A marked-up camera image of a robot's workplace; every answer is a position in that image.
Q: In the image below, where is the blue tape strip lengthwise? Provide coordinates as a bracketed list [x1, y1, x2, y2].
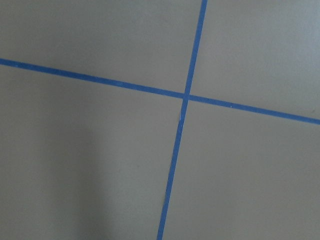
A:
[156, 0, 208, 240]

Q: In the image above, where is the blue tape strip crosswise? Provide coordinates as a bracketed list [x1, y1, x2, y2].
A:
[0, 58, 320, 125]

